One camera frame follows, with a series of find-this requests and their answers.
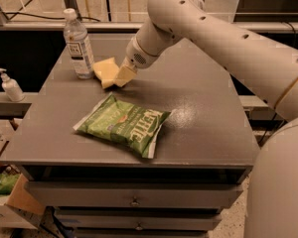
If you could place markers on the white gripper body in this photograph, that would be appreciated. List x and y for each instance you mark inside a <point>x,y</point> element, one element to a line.
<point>134,57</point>

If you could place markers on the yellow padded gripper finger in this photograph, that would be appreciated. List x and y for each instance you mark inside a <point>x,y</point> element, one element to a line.
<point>124,75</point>

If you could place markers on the yellow sponge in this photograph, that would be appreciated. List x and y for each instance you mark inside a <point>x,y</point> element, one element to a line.
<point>106,71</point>

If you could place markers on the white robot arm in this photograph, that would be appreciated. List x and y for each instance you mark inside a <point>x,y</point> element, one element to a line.
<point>268,69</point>

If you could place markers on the clear plastic water bottle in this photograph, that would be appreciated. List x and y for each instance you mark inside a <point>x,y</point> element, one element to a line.
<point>78,43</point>

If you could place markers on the white pump dispenser bottle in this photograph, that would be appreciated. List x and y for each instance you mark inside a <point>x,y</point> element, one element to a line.
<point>11,87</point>

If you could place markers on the green chip bag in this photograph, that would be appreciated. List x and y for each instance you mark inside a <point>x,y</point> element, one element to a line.
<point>124,123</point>

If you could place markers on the grey drawer cabinet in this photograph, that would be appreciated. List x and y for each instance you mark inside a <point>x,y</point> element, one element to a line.
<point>160,157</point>

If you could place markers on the top grey drawer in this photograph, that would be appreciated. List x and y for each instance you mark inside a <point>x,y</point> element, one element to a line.
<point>134,195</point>

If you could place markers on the grey drawer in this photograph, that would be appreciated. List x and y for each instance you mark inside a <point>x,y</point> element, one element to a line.
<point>134,195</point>
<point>139,220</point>

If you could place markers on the middle grey drawer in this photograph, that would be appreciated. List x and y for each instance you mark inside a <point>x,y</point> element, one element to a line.
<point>139,220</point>

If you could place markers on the cardboard box with items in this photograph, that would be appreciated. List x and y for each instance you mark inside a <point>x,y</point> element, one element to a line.
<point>18,208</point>

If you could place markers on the metal railing frame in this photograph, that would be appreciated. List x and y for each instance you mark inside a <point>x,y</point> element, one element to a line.
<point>264,16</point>

